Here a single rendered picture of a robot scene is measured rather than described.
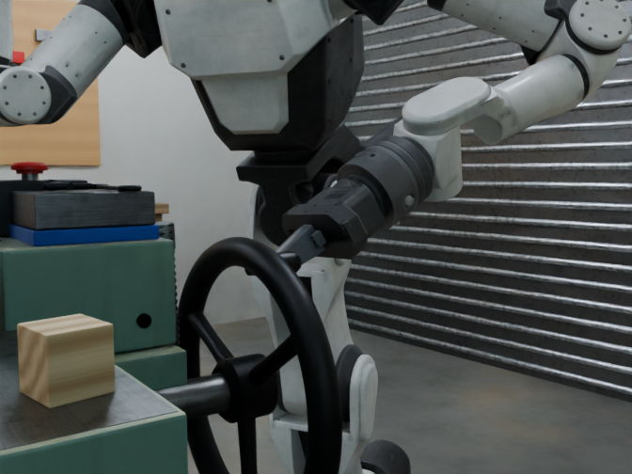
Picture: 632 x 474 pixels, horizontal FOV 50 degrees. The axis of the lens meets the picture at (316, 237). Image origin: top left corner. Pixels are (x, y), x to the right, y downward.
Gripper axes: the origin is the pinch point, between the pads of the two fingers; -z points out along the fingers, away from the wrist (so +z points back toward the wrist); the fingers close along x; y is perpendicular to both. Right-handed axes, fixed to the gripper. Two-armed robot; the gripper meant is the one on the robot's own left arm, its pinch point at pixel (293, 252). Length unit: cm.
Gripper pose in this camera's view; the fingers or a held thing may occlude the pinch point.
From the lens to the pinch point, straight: 70.6
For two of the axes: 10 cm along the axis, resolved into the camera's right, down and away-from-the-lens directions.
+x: -5.4, -0.2, 8.4
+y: -4.5, -8.4, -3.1
